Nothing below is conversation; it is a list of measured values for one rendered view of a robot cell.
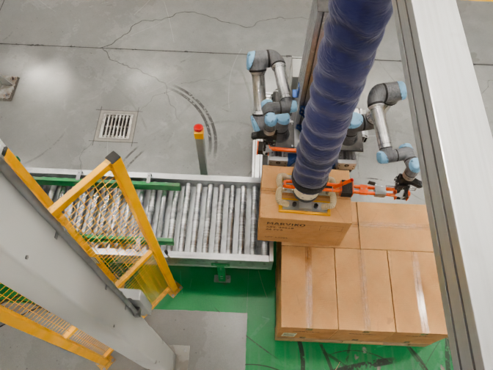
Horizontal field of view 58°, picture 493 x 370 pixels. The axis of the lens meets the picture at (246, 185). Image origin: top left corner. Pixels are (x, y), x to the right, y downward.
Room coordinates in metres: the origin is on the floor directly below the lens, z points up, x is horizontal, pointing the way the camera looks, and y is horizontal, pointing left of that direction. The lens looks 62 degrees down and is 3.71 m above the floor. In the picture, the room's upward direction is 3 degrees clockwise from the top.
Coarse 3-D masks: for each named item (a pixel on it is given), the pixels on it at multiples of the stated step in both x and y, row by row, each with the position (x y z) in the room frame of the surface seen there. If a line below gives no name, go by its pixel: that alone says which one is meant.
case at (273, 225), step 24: (264, 168) 1.54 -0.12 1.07; (288, 168) 1.55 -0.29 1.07; (264, 192) 1.36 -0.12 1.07; (336, 192) 1.38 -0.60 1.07; (264, 216) 1.18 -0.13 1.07; (288, 216) 1.19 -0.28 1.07; (312, 216) 1.20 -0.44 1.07; (336, 216) 1.21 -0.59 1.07; (264, 240) 1.17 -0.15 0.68; (288, 240) 1.17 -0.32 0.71; (312, 240) 1.16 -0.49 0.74; (336, 240) 1.16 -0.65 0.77
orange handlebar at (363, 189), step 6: (276, 150) 1.61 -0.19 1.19; (282, 150) 1.61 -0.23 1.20; (288, 150) 1.61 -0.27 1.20; (294, 150) 1.61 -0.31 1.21; (288, 180) 1.38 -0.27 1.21; (288, 186) 1.34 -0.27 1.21; (354, 186) 1.36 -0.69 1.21; (360, 186) 1.36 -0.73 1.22; (366, 186) 1.36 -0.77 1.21; (372, 186) 1.36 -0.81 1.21; (354, 192) 1.32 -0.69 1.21; (360, 192) 1.31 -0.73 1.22; (366, 192) 1.32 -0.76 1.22; (372, 192) 1.32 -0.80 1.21
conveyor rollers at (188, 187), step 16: (48, 192) 1.54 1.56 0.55; (64, 192) 1.55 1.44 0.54; (144, 192) 1.58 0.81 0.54; (176, 192) 1.59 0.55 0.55; (208, 192) 1.60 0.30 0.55; (256, 192) 1.62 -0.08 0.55; (80, 208) 1.41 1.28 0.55; (96, 208) 1.43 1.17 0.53; (128, 208) 1.43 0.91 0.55; (160, 208) 1.45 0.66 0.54; (176, 208) 1.45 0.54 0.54; (208, 208) 1.46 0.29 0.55; (240, 208) 1.48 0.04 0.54; (256, 208) 1.48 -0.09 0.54; (80, 224) 1.29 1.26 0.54; (112, 224) 1.30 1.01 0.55; (128, 224) 1.31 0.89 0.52; (160, 224) 1.31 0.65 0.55; (192, 224) 1.33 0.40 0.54; (208, 224) 1.33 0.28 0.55; (240, 224) 1.35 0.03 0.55; (256, 224) 1.35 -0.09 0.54; (192, 240) 1.19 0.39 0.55; (208, 240) 1.20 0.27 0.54; (240, 240) 1.21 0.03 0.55; (256, 240) 1.22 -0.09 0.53
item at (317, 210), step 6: (282, 198) 1.31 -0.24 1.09; (288, 198) 1.31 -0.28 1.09; (294, 204) 1.26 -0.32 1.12; (312, 204) 1.27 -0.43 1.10; (318, 204) 1.28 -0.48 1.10; (282, 210) 1.22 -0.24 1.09; (288, 210) 1.23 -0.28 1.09; (294, 210) 1.23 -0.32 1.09; (300, 210) 1.23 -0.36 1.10; (306, 210) 1.23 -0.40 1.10; (312, 210) 1.23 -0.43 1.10; (318, 210) 1.23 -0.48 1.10; (324, 210) 1.24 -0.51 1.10; (330, 210) 1.24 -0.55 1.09
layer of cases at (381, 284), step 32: (352, 224) 1.39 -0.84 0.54; (384, 224) 1.40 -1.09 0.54; (416, 224) 1.41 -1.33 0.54; (288, 256) 1.10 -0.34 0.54; (320, 256) 1.11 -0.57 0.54; (352, 256) 1.13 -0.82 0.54; (384, 256) 1.14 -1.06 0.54; (416, 256) 1.15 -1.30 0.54; (288, 288) 0.87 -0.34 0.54; (320, 288) 0.88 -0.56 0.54; (352, 288) 0.89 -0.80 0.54; (384, 288) 0.90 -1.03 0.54; (416, 288) 0.91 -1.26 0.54; (288, 320) 0.64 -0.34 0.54; (320, 320) 0.65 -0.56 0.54; (352, 320) 0.66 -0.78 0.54; (384, 320) 0.67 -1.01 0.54; (416, 320) 0.68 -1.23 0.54
